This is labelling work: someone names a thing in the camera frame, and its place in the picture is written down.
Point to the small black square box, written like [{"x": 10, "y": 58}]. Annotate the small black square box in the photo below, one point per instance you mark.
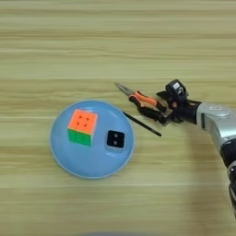
[{"x": 115, "y": 139}]

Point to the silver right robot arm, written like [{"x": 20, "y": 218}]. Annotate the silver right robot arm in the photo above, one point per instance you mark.
[{"x": 219, "y": 126}]

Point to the blue round plate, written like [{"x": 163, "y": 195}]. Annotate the blue round plate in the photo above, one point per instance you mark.
[{"x": 92, "y": 159}]

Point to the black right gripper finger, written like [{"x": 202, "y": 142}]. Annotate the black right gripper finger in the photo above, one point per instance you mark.
[
  {"x": 163, "y": 96},
  {"x": 155, "y": 115}
]

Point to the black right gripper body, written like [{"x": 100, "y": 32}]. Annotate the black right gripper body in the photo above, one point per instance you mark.
[{"x": 187, "y": 112}]

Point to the thin black pen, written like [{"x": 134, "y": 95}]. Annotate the thin black pen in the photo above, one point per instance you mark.
[{"x": 142, "y": 123}]

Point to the orange black needle-nose pliers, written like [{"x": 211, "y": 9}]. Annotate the orange black needle-nose pliers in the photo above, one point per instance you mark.
[{"x": 144, "y": 98}]

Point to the orange green puzzle cube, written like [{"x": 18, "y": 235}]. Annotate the orange green puzzle cube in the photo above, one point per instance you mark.
[{"x": 82, "y": 122}]

